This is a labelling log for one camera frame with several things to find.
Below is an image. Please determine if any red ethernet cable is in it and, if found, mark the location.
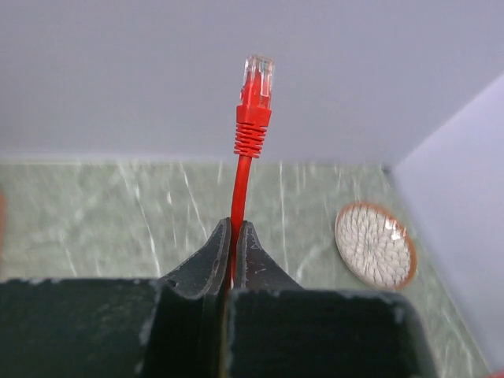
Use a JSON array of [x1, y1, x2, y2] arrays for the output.
[[229, 54, 276, 291]]

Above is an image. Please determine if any floral patterned ceramic plate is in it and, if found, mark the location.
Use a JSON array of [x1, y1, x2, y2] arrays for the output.
[[334, 202, 417, 290]]

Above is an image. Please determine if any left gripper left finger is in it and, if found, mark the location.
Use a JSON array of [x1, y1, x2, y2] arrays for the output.
[[1, 219, 231, 377]]

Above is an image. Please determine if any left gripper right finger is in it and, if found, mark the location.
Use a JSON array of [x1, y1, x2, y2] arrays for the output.
[[226, 222, 437, 377]]

